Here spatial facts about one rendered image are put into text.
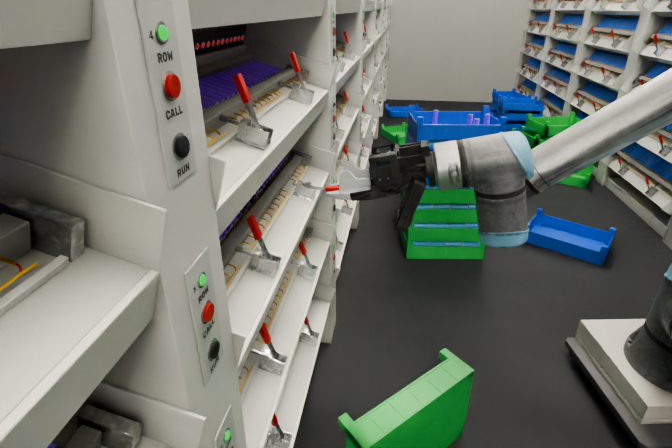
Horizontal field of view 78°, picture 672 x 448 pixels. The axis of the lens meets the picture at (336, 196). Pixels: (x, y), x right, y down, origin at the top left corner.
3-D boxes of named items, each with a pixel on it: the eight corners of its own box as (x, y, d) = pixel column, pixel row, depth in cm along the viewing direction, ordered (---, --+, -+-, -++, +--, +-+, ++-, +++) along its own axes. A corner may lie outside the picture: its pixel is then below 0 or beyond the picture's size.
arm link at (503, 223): (528, 225, 87) (525, 169, 82) (531, 254, 77) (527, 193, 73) (481, 226, 91) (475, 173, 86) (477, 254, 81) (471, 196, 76)
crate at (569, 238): (611, 245, 173) (616, 228, 170) (601, 266, 159) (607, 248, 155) (535, 223, 190) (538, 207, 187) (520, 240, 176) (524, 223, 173)
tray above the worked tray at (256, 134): (323, 109, 94) (341, 47, 88) (208, 250, 40) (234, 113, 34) (238, 80, 94) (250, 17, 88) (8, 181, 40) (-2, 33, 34)
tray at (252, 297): (324, 188, 102) (335, 153, 98) (229, 396, 48) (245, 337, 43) (247, 161, 102) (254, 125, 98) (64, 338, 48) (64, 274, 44)
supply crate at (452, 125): (484, 125, 162) (488, 104, 158) (503, 140, 143) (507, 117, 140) (407, 125, 162) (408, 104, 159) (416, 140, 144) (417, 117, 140)
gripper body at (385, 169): (367, 147, 84) (428, 136, 81) (375, 186, 87) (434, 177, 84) (364, 160, 77) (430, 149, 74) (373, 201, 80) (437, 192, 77)
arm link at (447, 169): (458, 177, 84) (464, 196, 75) (434, 180, 85) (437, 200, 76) (453, 134, 81) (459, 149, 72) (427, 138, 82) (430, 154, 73)
